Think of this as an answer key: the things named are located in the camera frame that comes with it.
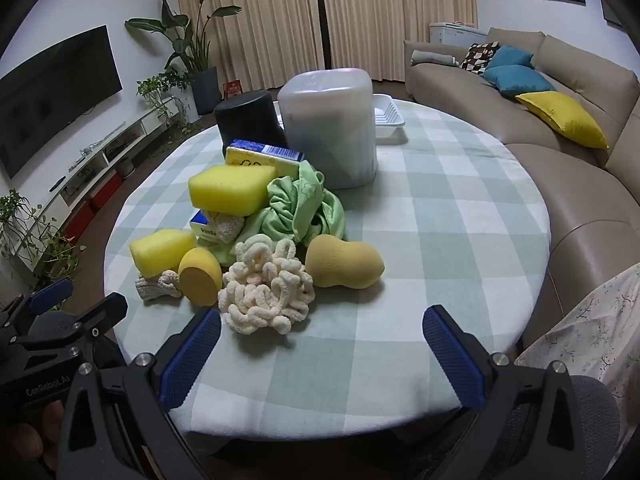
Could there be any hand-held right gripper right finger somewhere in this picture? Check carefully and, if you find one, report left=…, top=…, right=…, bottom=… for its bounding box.
left=422, top=305, right=586, bottom=480

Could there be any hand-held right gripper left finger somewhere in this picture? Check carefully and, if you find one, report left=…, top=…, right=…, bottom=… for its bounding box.
left=57, top=307, right=223, bottom=480

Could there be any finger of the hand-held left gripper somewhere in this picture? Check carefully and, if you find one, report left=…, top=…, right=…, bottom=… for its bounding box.
left=0, top=279, right=74, bottom=333
left=15, top=292, right=129, bottom=356

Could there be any small yellow rounded sponge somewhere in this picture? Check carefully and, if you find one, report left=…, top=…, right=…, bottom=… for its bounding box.
left=129, top=228, right=197, bottom=276

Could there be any yellow egg-shaped sponge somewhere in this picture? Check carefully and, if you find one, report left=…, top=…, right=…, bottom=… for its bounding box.
left=178, top=247, right=223, bottom=307

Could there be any cream chenille cloth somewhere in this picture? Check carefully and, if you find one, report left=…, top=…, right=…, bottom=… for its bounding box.
left=217, top=234, right=317, bottom=336

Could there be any tan gourd-shaped sponge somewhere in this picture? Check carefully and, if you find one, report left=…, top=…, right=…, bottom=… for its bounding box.
left=305, top=234, right=386, bottom=289

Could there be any large yellow rectangular sponge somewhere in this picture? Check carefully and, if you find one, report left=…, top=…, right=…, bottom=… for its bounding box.
left=188, top=163, right=277, bottom=212

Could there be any green microfibre cloth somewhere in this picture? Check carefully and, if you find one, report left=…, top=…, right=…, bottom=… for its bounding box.
left=202, top=161, right=347, bottom=267

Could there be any blue and yellow sponge pack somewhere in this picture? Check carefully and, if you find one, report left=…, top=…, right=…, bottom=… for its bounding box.
left=225, top=139, right=306, bottom=168

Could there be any white plastic tray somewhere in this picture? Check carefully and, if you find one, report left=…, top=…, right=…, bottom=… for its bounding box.
left=372, top=94, right=406, bottom=147

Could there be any person's left hand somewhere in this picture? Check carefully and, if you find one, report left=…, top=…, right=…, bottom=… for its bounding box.
left=0, top=400, right=67, bottom=476

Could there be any small leafy floor plant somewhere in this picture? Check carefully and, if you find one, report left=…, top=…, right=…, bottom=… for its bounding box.
left=0, top=189, right=83, bottom=286

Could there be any red storage box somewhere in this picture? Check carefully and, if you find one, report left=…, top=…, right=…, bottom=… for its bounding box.
left=89, top=172, right=123, bottom=211
left=62, top=202, right=96, bottom=241

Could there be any green checkered tablecloth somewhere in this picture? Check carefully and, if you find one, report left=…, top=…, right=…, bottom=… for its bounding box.
left=102, top=97, right=552, bottom=436

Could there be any white floral cloth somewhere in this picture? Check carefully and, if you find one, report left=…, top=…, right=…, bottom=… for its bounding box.
left=515, top=265, right=640, bottom=411

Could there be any white television stand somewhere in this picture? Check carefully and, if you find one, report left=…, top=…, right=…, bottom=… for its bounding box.
left=35, top=97, right=186, bottom=241

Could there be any beige leather sofa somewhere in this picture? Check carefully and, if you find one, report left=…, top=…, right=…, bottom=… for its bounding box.
left=404, top=27, right=640, bottom=351

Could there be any white plant pot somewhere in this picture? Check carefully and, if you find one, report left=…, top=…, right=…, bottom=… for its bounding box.
left=170, top=85, right=201, bottom=123

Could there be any trailing green plant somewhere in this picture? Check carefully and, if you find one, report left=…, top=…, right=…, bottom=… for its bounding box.
left=136, top=67, right=201, bottom=136

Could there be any black cylindrical container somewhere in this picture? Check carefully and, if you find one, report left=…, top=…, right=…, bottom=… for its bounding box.
left=214, top=89, right=287, bottom=157

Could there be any dark grey planter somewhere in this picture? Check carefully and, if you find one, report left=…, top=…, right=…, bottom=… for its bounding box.
left=191, top=66, right=222, bottom=116

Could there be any translucent plastic container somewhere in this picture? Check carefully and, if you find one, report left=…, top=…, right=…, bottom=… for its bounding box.
left=277, top=67, right=378, bottom=190

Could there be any yellow pillow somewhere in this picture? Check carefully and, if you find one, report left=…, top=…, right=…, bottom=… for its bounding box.
left=515, top=91, right=610, bottom=150

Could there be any tall leafy plant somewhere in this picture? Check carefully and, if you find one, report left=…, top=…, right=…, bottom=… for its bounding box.
left=125, top=0, right=243, bottom=73

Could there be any teal pillow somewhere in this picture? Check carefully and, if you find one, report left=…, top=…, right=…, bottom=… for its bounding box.
left=481, top=65, right=558, bottom=100
left=487, top=45, right=535, bottom=71

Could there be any folded grey blanket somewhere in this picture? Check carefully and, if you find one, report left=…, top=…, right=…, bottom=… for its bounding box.
left=411, top=49, right=458, bottom=67

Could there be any brown patterned pillow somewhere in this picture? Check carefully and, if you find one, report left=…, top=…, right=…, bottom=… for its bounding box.
left=459, top=41, right=502, bottom=73

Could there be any beige curtain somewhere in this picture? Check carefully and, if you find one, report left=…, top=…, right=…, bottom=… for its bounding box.
left=174, top=0, right=326, bottom=93
left=317, top=0, right=480, bottom=91

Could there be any white chest cabinet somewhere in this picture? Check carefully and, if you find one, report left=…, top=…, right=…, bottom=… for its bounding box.
left=429, top=20, right=488, bottom=47

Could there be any black wall television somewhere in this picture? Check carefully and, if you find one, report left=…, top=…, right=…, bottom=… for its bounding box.
left=0, top=24, right=124, bottom=180

